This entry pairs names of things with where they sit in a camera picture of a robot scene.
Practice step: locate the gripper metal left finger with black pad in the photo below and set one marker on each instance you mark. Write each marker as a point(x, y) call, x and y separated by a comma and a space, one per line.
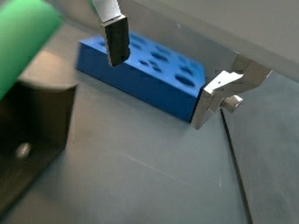
point(113, 23)

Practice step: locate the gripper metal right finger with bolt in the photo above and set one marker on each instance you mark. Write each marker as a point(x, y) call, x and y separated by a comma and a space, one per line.
point(220, 93)

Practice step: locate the green oval cylinder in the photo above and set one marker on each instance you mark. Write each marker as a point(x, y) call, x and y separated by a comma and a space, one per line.
point(28, 22)

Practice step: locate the black curved fixture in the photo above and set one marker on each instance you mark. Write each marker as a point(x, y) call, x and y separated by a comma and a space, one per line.
point(35, 121)

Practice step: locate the blue foam shape block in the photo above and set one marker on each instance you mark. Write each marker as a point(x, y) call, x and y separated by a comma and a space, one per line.
point(156, 75)

